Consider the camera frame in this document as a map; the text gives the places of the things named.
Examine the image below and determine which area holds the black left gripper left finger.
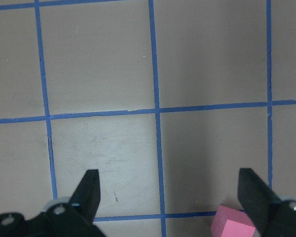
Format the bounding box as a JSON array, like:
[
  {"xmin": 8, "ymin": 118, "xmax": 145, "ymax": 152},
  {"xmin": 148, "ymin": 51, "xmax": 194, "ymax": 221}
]
[{"xmin": 69, "ymin": 169, "xmax": 100, "ymax": 224}]

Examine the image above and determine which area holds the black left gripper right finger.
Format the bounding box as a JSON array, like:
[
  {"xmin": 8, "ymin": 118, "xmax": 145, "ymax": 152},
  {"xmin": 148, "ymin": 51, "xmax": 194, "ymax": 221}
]
[{"xmin": 238, "ymin": 168, "xmax": 281, "ymax": 222}]

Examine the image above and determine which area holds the pink foam cube far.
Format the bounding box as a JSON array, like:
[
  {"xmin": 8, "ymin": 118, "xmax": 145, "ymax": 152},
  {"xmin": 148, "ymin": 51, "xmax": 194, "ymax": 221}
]
[{"xmin": 211, "ymin": 205, "xmax": 256, "ymax": 237}]

